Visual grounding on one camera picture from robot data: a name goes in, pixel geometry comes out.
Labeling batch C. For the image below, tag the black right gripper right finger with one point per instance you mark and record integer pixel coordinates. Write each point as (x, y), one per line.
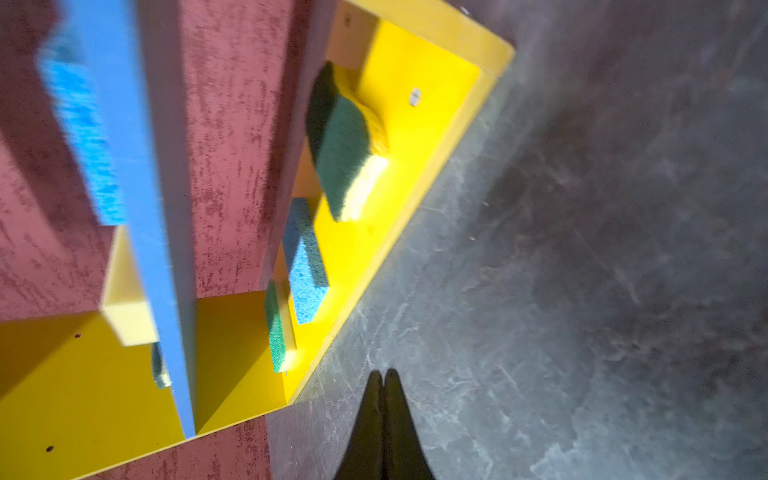
(402, 451)

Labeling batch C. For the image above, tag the blue sponge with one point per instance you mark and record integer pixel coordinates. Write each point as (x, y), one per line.
(66, 79)
(308, 279)

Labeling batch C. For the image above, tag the bright green yellow sponge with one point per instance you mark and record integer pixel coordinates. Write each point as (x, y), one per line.
(282, 343)

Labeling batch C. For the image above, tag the yellow sponge front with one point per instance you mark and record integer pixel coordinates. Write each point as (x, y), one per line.
(123, 301)

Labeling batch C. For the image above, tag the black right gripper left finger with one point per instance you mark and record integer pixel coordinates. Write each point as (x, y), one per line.
(364, 458)

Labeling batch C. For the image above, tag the dark green wavy sponge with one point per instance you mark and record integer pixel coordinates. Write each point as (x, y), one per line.
(347, 141)
(160, 374)

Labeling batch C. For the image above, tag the yellow wooden two-tier shelf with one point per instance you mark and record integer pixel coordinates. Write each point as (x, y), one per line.
(74, 401)

